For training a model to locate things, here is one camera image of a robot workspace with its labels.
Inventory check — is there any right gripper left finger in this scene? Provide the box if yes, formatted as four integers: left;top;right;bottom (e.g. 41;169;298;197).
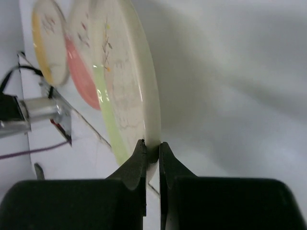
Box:
107;139;147;217

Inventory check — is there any pale green cream plate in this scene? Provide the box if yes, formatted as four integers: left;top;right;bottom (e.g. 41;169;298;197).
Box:
88;0;162;190

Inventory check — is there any yellow cream plate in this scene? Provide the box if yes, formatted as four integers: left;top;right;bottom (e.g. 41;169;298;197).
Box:
31;0;69;87

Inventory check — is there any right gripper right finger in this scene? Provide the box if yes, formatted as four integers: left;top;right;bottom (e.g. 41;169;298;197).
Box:
159;142;197;230

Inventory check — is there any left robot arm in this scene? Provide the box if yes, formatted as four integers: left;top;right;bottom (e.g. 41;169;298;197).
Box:
0;51;72;144

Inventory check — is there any pink cream plate front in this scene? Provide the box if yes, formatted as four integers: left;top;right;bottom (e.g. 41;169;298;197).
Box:
65;0;100;110

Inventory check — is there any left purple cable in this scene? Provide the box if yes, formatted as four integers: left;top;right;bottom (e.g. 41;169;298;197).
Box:
0;140;72;161

